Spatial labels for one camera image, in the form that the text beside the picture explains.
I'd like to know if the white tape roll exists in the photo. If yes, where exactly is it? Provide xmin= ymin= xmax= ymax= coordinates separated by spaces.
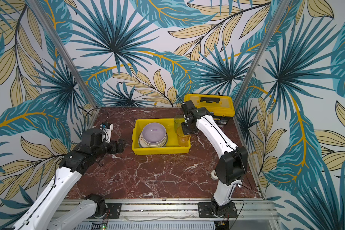
xmin=211 ymin=170 xmax=218 ymax=181

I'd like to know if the green bowl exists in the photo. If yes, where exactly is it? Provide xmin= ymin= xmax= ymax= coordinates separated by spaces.
xmin=139 ymin=136 xmax=168 ymax=148

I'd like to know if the orange sunburst plate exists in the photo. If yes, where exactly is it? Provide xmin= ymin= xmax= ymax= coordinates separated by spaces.
xmin=138 ymin=134 xmax=168 ymax=148

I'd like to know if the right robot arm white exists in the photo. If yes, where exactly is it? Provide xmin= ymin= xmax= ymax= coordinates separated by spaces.
xmin=181 ymin=101 xmax=248 ymax=217

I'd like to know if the yellow plastic bin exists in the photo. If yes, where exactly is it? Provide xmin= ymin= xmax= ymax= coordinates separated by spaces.
xmin=131 ymin=118 xmax=191 ymax=155

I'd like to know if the grey bowl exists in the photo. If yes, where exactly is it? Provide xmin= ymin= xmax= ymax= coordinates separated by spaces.
xmin=142 ymin=122 xmax=167 ymax=143

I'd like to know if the blue translucent plastic cup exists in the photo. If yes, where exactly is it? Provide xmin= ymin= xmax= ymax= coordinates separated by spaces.
xmin=174 ymin=115 xmax=185 ymax=133

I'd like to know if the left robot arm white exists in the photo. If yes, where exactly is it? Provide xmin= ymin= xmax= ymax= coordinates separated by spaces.
xmin=0 ymin=128 xmax=126 ymax=230

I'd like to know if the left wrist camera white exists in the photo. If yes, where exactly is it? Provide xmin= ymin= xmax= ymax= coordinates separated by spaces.
xmin=101 ymin=122 xmax=114 ymax=142

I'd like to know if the yellow black toolbox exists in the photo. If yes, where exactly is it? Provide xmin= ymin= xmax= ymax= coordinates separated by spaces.
xmin=185 ymin=94 xmax=235 ymax=126

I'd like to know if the metal base rail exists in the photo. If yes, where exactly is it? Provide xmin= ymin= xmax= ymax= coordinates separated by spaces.
xmin=31 ymin=197 xmax=279 ymax=230

